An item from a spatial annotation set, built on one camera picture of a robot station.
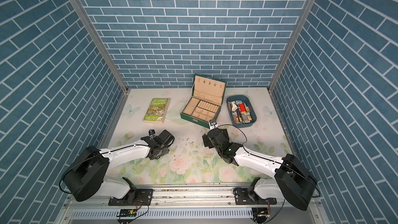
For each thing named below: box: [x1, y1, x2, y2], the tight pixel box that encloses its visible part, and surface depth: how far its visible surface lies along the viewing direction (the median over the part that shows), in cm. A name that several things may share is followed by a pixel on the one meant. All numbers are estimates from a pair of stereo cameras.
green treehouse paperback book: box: [143, 97, 170, 124], surface depth 107 cm
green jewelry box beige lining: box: [180, 73, 227, 130], surface depth 105 cm
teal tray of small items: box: [226, 94, 258, 129], surface depth 107 cm
